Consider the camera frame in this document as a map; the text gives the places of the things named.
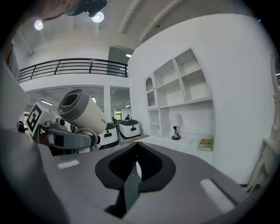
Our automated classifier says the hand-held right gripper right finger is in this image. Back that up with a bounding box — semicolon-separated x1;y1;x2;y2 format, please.
123;142;248;224

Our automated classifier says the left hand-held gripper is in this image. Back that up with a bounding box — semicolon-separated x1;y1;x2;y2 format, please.
25;101;96;151

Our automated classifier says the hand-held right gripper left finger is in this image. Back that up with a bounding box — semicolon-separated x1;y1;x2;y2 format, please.
40;142;138;224

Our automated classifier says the white wall shelf unit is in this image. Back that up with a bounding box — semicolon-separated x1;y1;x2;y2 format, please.
132;47;216;167

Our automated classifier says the white robot with black lid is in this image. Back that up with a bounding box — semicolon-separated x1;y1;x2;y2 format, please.
118;119;142;140
98;122;120;150

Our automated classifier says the green book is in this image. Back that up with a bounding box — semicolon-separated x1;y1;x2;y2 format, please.
197;138;214;152

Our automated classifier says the white shade table lamp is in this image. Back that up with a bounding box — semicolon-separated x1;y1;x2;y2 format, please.
170;113;182;140

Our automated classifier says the black balcony railing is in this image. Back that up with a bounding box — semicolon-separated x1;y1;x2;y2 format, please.
17;58;129;83

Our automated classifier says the person's face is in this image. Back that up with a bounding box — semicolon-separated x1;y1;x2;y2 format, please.
32;0;74;21

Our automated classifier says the black head-worn camera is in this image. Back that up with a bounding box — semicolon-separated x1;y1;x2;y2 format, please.
63;0;108;18

